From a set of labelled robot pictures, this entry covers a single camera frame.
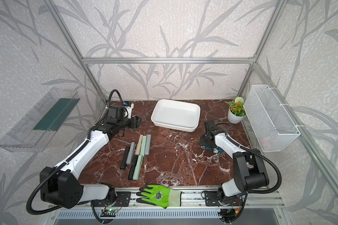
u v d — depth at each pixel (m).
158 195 0.74
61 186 0.40
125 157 0.87
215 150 0.92
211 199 0.73
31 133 0.64
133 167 0.82
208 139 0.66
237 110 0.94
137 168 0.82
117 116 0.63
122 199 0.73
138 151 0.89
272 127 0.62
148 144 0.92
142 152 0.89
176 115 1.08
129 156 0.87
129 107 0.73
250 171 0.44
